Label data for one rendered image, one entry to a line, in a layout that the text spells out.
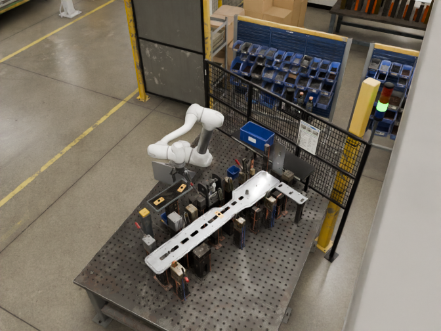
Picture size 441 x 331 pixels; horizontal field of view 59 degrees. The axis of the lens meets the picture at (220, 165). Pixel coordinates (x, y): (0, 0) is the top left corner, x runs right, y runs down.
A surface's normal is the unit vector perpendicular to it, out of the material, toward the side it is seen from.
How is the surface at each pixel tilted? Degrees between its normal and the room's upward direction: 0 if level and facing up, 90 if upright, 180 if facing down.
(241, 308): 0
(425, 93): 0
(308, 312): 0
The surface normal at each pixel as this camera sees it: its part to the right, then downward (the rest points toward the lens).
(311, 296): 0.00, -0.73
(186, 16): -0.44, 0.62
